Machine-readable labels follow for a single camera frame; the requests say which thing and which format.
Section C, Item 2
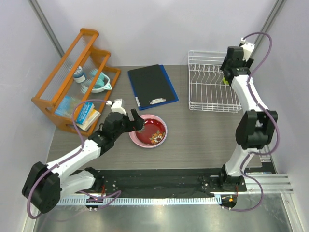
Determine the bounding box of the pink plate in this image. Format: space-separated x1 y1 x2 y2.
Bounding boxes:
129 114 168 148

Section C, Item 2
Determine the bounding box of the red floral plate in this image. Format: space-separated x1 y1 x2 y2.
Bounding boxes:
135 118 166 145

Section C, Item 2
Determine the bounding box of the lime green plate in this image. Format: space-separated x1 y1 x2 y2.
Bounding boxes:
223 78 229 85

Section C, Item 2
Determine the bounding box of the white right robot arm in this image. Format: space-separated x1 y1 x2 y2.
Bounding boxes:
218 44 278 191

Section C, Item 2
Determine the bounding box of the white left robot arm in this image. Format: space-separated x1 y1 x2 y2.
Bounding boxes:
22 109 144 219

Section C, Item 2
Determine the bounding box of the orange wooden shelf rack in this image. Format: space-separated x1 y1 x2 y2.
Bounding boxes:
31 29 121 133

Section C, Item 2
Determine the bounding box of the blue white book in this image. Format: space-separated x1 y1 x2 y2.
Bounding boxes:
75 102 101 131

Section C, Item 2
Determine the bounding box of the blue black clipboard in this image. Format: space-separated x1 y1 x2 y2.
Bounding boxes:
127 64 179 110

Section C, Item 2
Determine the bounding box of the white bowl with teal items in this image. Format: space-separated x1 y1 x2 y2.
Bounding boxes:
81 69 112 94

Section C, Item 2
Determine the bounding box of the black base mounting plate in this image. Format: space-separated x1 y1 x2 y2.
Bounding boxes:
86 168 247 199

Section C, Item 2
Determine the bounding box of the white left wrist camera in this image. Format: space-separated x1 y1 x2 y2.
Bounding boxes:
106 99 127 115

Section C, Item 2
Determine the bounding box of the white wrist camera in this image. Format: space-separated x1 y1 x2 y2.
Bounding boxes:
239 37 255 61
106 99 127 115

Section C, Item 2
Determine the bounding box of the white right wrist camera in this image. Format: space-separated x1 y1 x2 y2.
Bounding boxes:
239 37 255 61

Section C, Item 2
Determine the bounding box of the white wire dish rack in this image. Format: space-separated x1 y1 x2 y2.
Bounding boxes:
188 50 242 113

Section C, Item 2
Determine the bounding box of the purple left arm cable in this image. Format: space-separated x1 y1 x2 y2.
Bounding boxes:
27 100 123 219

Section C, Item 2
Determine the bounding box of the white slotted cable duct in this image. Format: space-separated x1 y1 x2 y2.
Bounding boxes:
57 195 222 206

